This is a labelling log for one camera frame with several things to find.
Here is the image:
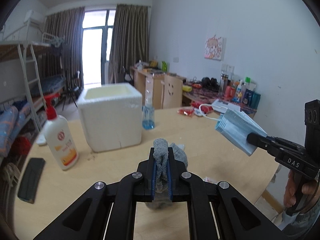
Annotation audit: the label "black folded cart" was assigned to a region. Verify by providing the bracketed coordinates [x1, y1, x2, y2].
[122, 66, 134, 83]

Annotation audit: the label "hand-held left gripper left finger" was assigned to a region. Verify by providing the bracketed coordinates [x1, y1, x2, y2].
[32, 147, 157, 240]

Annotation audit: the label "red plastic bag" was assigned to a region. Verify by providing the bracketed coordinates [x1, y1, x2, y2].
[12, 136, 32, 155]

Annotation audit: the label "printed paper sheet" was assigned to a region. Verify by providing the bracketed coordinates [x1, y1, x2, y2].
[211, 99, 242, 113]

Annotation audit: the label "blue face mask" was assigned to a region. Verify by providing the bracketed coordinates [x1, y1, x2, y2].
[200, 104, 268, 157]

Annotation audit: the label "white air conditioner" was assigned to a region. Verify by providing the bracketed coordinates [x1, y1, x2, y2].
[24, 10, 45, 25]

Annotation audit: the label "person's right forearm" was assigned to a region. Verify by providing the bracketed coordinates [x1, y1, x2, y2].
[280, 200, 320, 240]

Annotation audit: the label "pink cartoon wall poster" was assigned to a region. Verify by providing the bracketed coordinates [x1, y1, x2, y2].
[204, 34, 227, 61]

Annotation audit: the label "blue plaid mattress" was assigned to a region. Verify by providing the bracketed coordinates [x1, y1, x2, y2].
[37, 74, 66, 95]

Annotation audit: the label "group of toiletry bottles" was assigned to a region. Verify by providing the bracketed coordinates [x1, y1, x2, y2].
[224, 77, 262, 108]

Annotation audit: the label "brown curtain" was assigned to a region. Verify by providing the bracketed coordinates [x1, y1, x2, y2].
[108, 4, 148, 84]
[44, 6, 85, 90]

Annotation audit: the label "black headphones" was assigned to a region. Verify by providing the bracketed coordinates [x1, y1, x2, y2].
[201, 77, 220, 90]

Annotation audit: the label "white lotion pump bottle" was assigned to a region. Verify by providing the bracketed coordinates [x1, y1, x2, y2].
[43, 94, 79, 171]

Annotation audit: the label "white metal bed ladder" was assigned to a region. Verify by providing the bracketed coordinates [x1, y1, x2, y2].
[17, 44, 48, 133]

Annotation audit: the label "blue spray bottle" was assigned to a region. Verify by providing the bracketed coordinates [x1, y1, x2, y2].
[142, 95, 155, 130]

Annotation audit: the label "printed desk mat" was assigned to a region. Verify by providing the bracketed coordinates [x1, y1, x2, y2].
[184, 86, 258, 117]

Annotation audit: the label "person's right hand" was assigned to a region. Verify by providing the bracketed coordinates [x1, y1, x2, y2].
[284, 169, 320, 209]

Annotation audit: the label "white metal bunk bed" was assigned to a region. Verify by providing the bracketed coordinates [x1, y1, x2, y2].
[41, 31, 68, 100]
[0, 17, 50, 180]

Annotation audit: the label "black folding chair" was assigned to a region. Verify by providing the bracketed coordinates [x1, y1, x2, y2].
[61, 71, 83, 110]

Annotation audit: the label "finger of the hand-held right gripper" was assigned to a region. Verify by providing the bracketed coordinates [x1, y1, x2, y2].
[247, 138, 283, 157]
[247, 132, 306, 153]

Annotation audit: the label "glass balcony door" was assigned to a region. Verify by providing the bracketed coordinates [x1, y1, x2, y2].
[81, 9, 116, 85]

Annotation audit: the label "grey sock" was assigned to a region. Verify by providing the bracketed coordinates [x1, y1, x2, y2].
[146, 138, 188, 211]

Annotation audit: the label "hanging dark clothes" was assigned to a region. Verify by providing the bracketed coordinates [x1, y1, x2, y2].
[50, 36, 72, 58]

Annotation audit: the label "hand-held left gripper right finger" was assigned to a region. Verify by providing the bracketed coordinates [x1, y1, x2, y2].
[167, 147, 288, 240]

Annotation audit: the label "white foam box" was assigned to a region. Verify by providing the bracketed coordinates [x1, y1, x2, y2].
[77, 82, 143, 153]

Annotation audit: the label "wooden desk with drawers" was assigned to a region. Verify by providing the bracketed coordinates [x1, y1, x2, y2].
[130, 66, 165, 109]

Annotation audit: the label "black smartphone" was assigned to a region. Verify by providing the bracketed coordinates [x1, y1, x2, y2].
[17, 157, 46, 203]

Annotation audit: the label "blue patterned quilt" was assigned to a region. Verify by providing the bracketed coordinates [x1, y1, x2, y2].
[0, 105, 28, 158]

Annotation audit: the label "wooden chair with smiley face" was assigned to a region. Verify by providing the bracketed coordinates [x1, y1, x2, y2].
[161, 74, 183, 109]

